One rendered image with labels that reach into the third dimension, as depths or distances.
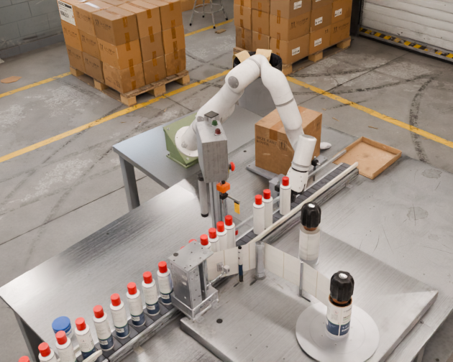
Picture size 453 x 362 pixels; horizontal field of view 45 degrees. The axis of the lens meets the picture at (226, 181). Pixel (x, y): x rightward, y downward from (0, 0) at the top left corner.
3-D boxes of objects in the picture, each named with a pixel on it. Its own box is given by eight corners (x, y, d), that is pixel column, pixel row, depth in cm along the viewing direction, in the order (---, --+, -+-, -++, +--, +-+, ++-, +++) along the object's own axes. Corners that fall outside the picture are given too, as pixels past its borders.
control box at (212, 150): (205, 183, 219) (201, 142, 208) (198, 161, 233) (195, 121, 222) (229, 179, 220) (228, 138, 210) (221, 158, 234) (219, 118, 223)
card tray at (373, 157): (372, 179, 295) (373, 173, 293) (331, 162, 310) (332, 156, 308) (400, 156, 312) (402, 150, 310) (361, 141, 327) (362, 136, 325)
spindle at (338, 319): (340, 345, 200) (346, 289, 184) (320, 332, 205) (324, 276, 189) (354, 330, 205) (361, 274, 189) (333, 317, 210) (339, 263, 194)
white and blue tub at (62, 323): (74, 327, 220) (70, 314, 216) (72, 340, 215) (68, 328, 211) (57, 328, 220) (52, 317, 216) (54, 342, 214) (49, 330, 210)
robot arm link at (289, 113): (270, 98, 258) (293, 154, 270) (277, 106, 243) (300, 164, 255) (287, 90, 257) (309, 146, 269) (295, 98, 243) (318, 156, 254)
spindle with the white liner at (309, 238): (310, 270, 234) (313, 215, 217) (293, 260, 239) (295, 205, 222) (323, 259, 239) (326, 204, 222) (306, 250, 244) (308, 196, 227)
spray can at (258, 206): (259, 237, 253) (259, 201, 241) (251, 232, 256) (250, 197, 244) (267, 231, 256) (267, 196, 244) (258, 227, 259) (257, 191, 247)
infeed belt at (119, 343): (108, 364, 204) (106, 358, 201) (95, 352, 208) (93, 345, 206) (356, 174, 298) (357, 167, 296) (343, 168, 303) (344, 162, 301)
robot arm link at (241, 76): (224, 121, 293) (204, 136, 284) (209, 104, 293) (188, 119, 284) (267, 70, 251) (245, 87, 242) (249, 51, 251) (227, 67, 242)
